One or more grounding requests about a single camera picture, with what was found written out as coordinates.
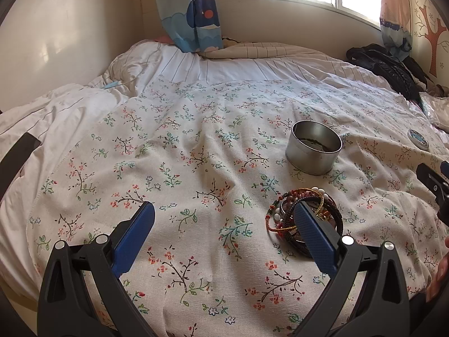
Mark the round silver tin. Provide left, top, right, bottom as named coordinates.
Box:
left=285, top=120, right=342, bottom=176

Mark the black strap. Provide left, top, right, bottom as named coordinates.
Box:
left=0, top=133, right=42, bottom=197

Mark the round tin lid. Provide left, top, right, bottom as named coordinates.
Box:
left=407, top=130, right=430, bottom=146

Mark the floral printed cloth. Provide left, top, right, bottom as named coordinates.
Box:
left=28, top=77, right=449, bottom=337

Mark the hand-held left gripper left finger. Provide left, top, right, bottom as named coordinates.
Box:
left=37, top=202, right=165, bottom=337

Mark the pile of mixed bracelets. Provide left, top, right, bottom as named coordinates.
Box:
left=267, top=187, right=342, bottom=257

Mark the tree wall sticker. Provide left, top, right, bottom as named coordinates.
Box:
left=412, top=0, right=449, bottom=78

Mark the whale print curtain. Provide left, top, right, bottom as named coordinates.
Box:
left=152, top=0, right=225, bottom=53

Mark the beige striped blanket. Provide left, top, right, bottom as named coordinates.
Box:
left=200, top=40, right=334, bottom=61

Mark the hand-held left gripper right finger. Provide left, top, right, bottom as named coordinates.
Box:
left=291, top=202, right=411, bottom=337

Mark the pink and blue curtain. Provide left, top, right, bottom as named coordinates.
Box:
left=379, top=0, right=414, bottom=62

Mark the person's right hand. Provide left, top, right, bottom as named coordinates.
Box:
left=426, top=237, right=449, bottom=302

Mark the black jacket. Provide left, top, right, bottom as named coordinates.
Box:
left=345, top=44, right=430, bottom=101

